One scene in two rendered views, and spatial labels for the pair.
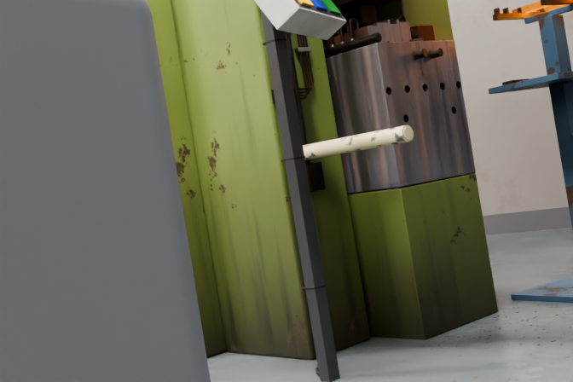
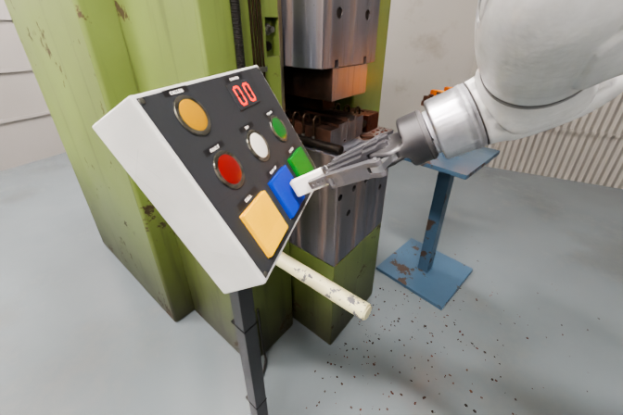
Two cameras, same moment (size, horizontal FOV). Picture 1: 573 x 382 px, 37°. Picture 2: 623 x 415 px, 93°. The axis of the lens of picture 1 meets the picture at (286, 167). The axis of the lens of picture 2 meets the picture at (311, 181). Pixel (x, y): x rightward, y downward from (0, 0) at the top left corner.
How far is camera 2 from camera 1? 192 cm
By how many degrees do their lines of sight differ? 29
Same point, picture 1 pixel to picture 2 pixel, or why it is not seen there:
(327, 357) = not seen: outside the picture
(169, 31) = (128, 85)
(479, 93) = not seen: hidden behind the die
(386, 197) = (321, 265)
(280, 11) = (230, 275)
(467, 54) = not seen: hidden behind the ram
